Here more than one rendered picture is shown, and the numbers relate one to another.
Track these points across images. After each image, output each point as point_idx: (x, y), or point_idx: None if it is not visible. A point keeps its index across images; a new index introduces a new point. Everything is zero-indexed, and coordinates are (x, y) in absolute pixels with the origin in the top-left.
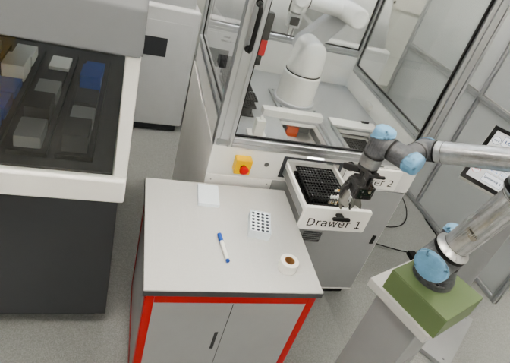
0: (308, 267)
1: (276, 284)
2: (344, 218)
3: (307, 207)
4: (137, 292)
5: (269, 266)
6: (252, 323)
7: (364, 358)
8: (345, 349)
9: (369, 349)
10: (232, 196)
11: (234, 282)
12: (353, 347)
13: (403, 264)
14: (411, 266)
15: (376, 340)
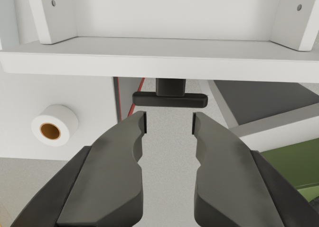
0: (105, 119)
1: (43, 148)
2: (183, 101)
3: (7, 72)
4: None
5: (29, 117)
6: None
7: (221, 106)
8: (213, 82)
9: (225, 112)
10: None
11: None
12: (217, 91)
13: (298, 189)
14: (315, 195)
15: (230, 123)
